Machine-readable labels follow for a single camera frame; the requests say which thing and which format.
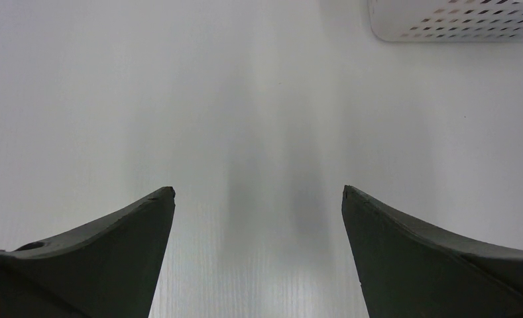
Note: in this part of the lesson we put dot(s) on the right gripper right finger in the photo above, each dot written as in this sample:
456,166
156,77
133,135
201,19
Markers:
411,268

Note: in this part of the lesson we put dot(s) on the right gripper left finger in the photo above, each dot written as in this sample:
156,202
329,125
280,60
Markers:
108,267

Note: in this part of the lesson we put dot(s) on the white plastic laundry basket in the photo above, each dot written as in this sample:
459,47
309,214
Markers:
447,20

